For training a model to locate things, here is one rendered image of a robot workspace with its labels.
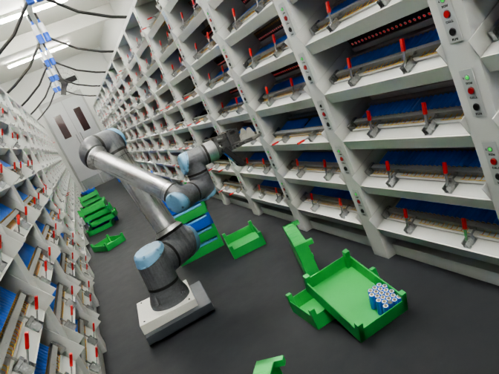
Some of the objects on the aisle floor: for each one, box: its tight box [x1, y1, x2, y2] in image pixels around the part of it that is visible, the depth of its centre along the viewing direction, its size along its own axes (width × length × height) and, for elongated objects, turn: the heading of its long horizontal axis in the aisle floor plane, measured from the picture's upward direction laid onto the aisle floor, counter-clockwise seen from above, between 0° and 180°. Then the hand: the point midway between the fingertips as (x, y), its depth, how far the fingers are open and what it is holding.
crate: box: [282, 220, 319, 277], centre depth 202 cm, size 8×30×20 cm, turn 65°
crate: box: [285, 267, 379, 330], centre depth 173 cm, size 30×20×8 cm
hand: (256, 136), depth 204 cm, fingers open, 6 cm apart
